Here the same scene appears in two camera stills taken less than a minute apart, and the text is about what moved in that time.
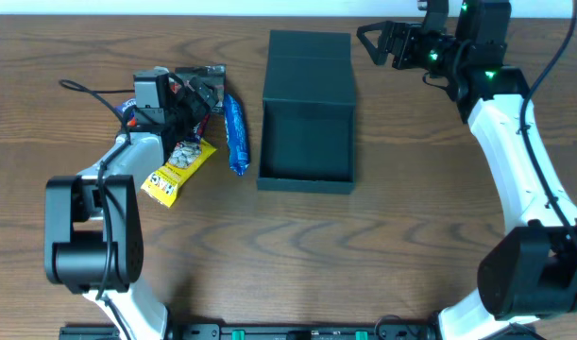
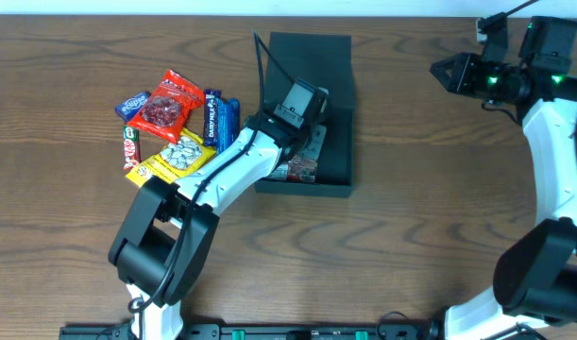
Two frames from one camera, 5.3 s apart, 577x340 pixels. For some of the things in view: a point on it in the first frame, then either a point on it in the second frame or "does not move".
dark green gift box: [307, 140] does not move
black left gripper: [194, 101] -> [306, 140]
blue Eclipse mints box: [126, 104] does not move
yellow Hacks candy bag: [185, 160] does not move
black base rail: [288, 331] does not move
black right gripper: [402, 42] -> [465, 73]
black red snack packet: [213, 76] -> [301, 166]
